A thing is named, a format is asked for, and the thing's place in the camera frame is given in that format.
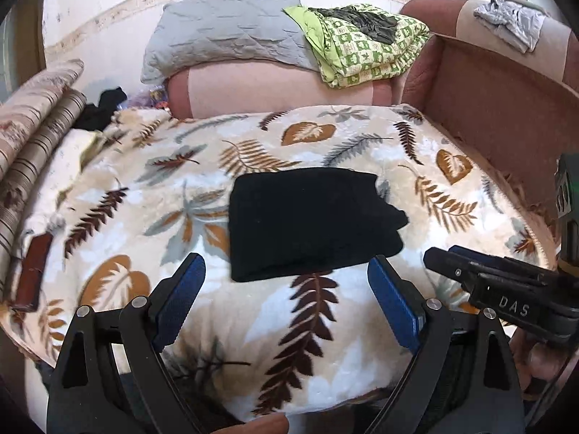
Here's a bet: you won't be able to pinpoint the dark crumpled cloth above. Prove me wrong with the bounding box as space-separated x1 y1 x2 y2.
310 7 401 46

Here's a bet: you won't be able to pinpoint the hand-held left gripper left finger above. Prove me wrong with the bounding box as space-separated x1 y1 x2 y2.
46 252 207 434

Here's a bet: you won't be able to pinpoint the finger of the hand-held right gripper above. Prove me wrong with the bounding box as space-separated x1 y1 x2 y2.
423 247 546 291
448 244 559 281

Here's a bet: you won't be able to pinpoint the grey crumpled cloth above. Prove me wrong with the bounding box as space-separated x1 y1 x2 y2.
473 0 549 54

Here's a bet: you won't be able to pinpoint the black pants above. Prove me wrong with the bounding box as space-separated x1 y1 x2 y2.
228 167 410 283

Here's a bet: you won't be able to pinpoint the person's right hand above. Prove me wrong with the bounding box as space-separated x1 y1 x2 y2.
510 321 571 392

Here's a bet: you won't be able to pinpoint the grey quilted blanket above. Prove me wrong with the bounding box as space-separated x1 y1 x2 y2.
141 0 320 85

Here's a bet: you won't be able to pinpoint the green patterned blanket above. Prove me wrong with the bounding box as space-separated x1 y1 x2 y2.
283 4 431 89

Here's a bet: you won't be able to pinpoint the pink and brown sofa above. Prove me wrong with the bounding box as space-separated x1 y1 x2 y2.
167 0 579 247

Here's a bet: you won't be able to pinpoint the clear plastic bag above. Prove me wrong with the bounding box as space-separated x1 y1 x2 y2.
128 88 157 110

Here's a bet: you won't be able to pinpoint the white floral sheet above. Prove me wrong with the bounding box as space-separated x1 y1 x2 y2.
45 129 108 193

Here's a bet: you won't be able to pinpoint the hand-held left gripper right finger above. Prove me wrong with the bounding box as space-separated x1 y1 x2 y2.
362 254 526 434

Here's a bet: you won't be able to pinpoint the brown rectangular case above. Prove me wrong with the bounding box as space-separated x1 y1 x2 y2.
10 233 56 314

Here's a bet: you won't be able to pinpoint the black cloth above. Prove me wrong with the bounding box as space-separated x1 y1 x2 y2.
71 87 129 131

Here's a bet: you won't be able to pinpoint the leaf print blanket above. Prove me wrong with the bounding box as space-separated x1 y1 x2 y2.
0 104 558 426

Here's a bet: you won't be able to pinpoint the striped floral cushion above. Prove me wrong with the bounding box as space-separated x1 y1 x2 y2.
0 90 88 283
0 59 86 179

